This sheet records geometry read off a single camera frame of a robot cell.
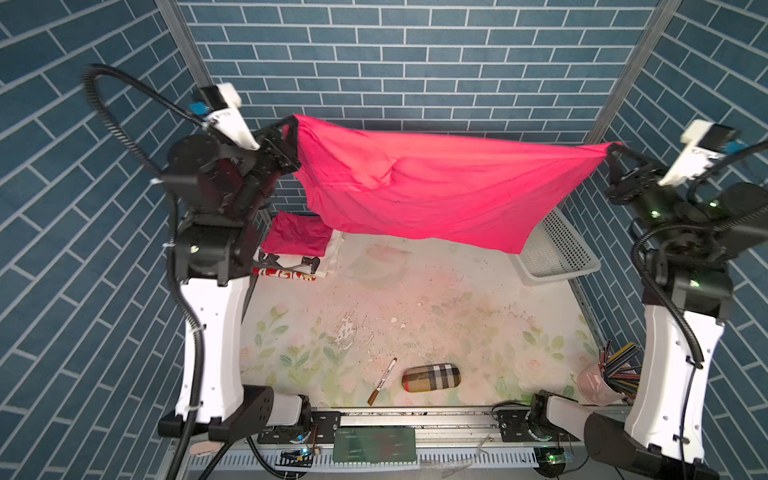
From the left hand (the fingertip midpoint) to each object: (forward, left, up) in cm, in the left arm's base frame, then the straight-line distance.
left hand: (301, 118), depth 48 cm
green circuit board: (-38, -11, -61) cm, 72 cm away
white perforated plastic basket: (+22, -77, -61) cm, 101 cm away
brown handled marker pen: (-21, -13, -63) cm, 68 cm away
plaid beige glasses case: (-24, -25, -59) cm, 69 cm away
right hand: (-3, -49, -2) cm, 49 cm away
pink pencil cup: (-27, -66, -56) cm, 90 cm away
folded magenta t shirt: (+25, +18, -55) cm, 63 cm away
